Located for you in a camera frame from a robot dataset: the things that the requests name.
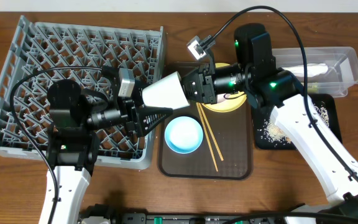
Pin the rice and scraps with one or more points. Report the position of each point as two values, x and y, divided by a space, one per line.
269 135

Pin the white napkin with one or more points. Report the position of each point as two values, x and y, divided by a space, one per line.
313 69

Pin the yellow round plate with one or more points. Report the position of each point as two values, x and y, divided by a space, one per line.
224 106

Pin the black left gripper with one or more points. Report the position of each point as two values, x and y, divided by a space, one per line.
132 115

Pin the patterned wooden chopstick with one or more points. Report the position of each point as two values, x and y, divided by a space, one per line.
206 133

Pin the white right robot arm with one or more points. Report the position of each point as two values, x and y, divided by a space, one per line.
268 88

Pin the light blue bowl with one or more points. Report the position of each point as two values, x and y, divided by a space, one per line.
183 135

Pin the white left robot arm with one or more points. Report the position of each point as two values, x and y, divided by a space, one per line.
73 145

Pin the clear plastic waste bin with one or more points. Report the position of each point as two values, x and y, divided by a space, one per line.
331 70

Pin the plain wooden chopstick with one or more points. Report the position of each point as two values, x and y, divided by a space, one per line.
211 132

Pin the white pinkish bowl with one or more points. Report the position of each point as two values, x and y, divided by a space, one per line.
166 93

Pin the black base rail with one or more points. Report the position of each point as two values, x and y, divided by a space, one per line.
108 214

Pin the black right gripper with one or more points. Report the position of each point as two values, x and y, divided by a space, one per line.
204 78

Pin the dark brown serving tray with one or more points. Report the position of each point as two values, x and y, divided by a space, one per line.
233 134

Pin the grey plastic dishwasher rack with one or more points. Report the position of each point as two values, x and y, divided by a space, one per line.
44 53

